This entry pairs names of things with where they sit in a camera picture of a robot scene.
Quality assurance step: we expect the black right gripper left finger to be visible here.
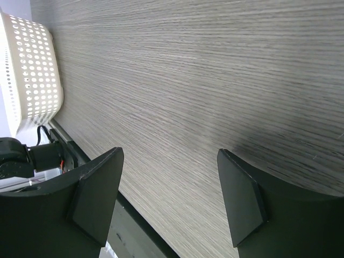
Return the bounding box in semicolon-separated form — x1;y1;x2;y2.
1;147;124;257

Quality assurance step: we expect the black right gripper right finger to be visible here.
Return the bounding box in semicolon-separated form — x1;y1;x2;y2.
217;149;343;258

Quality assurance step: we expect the white perforated plastic basket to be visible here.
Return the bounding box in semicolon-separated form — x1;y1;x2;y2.
1;12;63;137

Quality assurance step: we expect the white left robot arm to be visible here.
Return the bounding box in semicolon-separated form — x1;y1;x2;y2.
1;125;65;180

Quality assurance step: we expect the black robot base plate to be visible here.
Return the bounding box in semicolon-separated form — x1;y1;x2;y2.
108;192;179;257

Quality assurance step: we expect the aluminium frame rail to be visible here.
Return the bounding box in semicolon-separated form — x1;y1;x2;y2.
49;119;73;141

